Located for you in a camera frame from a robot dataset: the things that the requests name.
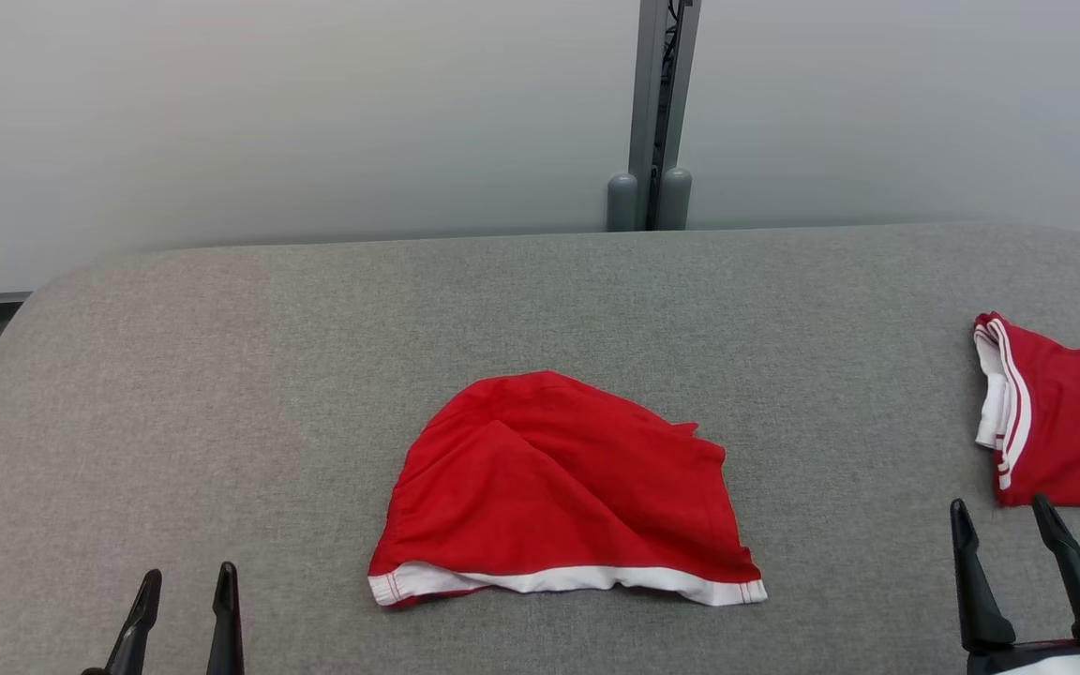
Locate red and white t-shirt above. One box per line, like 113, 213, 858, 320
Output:
973, 311, 1080, 509

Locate red shorts with white trim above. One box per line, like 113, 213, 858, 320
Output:
367, 370, 769, 610

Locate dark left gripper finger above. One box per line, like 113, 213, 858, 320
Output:
81, 568, 164, 675
206, 562, 246, 675

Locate grey cylinder post foot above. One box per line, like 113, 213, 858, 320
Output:
607, 172, 639, 233
659, 167, 693, 231

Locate grey metal post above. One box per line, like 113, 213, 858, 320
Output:
627, 0, 702, 232

